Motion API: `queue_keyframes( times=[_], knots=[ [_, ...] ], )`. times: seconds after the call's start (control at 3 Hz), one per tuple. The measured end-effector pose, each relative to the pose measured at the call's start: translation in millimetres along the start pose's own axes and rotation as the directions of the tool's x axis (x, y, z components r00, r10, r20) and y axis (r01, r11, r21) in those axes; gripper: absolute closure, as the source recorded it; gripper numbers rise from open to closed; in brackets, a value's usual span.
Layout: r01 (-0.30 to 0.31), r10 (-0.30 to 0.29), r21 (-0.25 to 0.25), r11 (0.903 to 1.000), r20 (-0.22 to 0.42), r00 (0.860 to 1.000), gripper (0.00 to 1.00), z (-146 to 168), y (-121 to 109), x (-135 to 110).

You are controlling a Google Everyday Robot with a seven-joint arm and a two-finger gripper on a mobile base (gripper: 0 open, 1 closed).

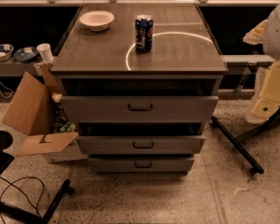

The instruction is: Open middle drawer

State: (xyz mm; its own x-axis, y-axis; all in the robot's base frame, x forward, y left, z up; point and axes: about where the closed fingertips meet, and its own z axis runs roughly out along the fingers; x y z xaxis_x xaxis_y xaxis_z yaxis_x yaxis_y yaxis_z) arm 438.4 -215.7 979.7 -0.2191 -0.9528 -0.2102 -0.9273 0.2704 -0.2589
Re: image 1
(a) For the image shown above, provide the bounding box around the open cardboard box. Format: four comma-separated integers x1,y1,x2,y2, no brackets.
2,72,88,162

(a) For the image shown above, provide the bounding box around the blue soda can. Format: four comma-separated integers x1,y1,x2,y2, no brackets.
135,15,153,53

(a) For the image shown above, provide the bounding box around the green snack bag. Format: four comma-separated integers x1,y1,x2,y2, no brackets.
54,122,76,133

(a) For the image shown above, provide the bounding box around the blue bowl on shelf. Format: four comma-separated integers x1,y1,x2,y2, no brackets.
14,47,38,63

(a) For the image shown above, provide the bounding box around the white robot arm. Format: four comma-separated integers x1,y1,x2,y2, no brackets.
243,3,280,124

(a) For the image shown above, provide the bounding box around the grey top drawer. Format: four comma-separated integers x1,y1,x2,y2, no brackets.
62,96,217,123

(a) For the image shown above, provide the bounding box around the grey drawer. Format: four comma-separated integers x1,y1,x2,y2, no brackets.
89,157,194,173
77,135,205,155
62,96,217,123

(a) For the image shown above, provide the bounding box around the white bowl on cabinet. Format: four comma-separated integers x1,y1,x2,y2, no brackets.
79,10,114,32

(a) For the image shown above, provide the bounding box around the white paper cup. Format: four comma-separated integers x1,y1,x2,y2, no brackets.
36,43,54,63

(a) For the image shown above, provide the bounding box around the grey bottom drawer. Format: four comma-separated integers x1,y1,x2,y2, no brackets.
89,157,194,173

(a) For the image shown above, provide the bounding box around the grey drawer cabinet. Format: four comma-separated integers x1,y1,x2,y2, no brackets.
49,2,229,175

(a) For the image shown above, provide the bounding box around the white patterned bowl on shelf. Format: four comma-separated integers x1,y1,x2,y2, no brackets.
0,44,14,62

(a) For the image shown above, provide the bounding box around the black floor cable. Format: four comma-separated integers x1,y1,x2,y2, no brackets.
0,175,46,224

